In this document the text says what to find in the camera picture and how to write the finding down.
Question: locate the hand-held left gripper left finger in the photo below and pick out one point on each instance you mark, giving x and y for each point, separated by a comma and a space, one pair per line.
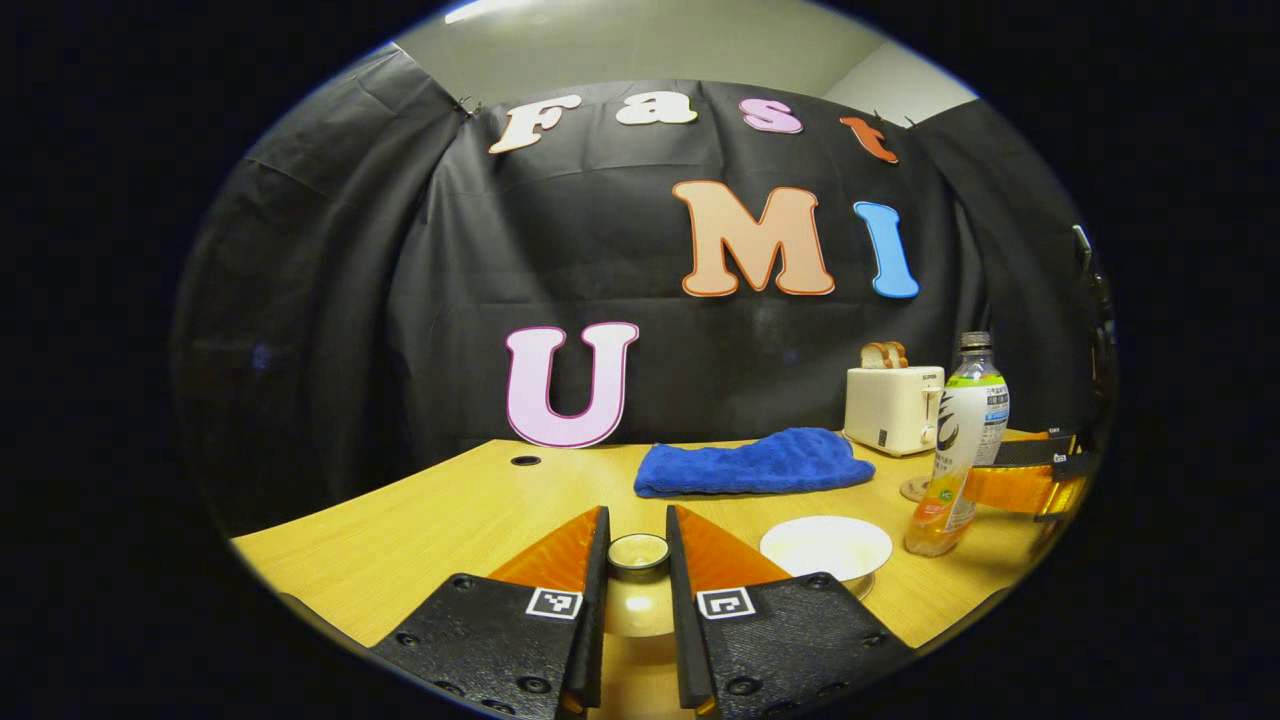
596, 600

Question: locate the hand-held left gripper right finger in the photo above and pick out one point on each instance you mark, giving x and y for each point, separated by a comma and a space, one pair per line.
680, 600

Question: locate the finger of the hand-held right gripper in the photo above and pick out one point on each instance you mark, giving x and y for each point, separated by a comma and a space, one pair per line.
1040, 452
1020, 490

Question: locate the yellow teacup lid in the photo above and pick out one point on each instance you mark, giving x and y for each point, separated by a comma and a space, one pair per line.
638, 555

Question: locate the clear labelled water bottle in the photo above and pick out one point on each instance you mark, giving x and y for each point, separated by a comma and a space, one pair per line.
965, 440

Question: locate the round cork coaster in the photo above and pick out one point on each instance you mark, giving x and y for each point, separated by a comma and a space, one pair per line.
915, 490

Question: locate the yellow ceramic teacup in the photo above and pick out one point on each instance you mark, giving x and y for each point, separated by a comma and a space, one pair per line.
825, 545

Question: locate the cream toaster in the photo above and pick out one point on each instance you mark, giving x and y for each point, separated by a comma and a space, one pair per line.
890, 410

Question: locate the blue towel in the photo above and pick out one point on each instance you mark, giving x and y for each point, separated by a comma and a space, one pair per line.
760, 465

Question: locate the toast slice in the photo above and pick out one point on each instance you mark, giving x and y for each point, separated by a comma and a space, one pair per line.
874, 356
898, 353

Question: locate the yellow ceramic saucer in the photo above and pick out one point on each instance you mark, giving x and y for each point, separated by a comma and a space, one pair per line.
862, 585

